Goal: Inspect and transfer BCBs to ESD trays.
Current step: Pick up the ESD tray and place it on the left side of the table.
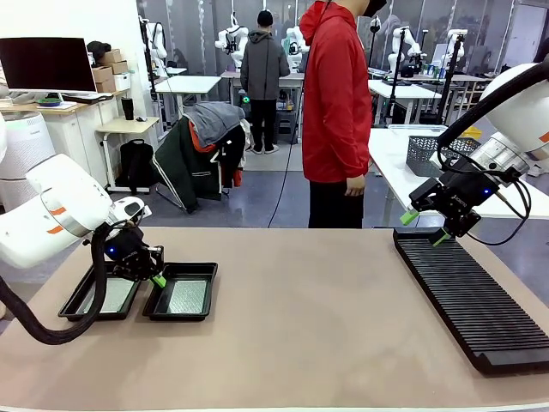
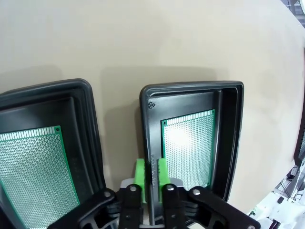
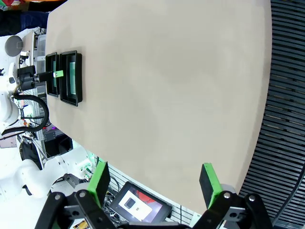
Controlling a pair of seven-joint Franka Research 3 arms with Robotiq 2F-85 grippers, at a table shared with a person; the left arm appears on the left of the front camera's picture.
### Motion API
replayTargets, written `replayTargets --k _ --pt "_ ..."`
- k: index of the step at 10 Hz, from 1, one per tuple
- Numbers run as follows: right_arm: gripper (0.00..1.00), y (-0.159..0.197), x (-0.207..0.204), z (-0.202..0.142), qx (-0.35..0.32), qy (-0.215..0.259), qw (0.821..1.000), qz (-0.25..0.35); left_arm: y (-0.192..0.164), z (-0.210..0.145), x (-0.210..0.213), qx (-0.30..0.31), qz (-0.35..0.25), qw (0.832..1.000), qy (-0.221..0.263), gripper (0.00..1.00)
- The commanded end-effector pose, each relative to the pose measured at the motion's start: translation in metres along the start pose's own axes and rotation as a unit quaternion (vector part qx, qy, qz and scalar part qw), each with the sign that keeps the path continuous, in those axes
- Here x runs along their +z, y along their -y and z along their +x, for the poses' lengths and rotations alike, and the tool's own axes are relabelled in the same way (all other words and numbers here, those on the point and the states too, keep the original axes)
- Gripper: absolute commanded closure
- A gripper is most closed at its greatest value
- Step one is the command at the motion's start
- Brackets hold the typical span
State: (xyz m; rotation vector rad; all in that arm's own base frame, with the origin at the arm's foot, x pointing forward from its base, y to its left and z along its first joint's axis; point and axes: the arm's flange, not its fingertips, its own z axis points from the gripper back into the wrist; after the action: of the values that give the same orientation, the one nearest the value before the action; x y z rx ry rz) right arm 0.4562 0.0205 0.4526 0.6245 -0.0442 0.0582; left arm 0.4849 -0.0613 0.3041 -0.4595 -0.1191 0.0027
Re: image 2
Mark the black slotted board rack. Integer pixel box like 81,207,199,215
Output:
294,126,305,165

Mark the black plastic ESD tray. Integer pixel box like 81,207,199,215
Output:
139,80,244,226
0,78,107,229

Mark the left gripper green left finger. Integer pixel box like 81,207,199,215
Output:
49,158,145,229

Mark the aluminium profile frame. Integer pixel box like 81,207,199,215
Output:
271,164,305,200

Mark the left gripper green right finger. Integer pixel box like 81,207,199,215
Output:
156,157,261,229

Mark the green perforated circuit board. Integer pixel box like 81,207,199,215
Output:
0,125,81,227
161,109,215,191

